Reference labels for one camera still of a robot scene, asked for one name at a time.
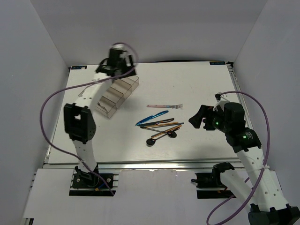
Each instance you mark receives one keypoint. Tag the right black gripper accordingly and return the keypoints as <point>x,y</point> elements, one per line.
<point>206,112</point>

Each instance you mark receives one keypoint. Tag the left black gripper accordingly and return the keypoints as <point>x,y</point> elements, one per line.
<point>130,71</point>

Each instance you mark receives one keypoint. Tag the pink handled fork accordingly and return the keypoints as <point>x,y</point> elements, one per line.
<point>180,106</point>

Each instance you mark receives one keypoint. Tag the blue knife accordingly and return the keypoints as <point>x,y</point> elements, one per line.
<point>151,117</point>

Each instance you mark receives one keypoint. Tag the black knife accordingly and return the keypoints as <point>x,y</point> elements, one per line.
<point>156,123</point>

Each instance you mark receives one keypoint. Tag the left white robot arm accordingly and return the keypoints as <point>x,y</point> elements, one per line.
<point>78,117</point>

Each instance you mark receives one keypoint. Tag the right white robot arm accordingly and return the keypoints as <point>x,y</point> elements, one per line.
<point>264,202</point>

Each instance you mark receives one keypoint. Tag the clear compartment organizer tray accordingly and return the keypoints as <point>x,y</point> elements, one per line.
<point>106,97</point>

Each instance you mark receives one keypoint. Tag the orange black chopstick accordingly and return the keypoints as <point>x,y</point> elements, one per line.
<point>161,125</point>

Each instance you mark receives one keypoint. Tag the black spoon right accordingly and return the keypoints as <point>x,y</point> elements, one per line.
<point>172,133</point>

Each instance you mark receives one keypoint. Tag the black spoon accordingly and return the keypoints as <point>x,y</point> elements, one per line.
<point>152,141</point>
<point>172,133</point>

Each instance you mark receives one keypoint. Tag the left blue table sticker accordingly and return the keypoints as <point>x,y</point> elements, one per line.
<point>78,67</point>

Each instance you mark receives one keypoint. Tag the blue table sticker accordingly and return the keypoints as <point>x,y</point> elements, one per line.
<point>217,63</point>
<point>78,67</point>

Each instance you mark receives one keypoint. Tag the orange chopstick lower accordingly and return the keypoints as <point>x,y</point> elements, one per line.
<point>166,131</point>

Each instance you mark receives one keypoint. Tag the right blue table sticker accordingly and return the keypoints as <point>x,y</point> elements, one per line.
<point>217,63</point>

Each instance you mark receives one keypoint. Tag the black spoon left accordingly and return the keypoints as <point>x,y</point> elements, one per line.
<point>152,141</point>

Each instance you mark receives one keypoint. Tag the white front cover board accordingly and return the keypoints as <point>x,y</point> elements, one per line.
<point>161,197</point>

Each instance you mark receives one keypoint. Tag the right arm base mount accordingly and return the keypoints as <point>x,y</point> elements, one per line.
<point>207,188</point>

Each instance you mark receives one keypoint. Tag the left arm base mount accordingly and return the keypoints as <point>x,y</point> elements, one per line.
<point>97,188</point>

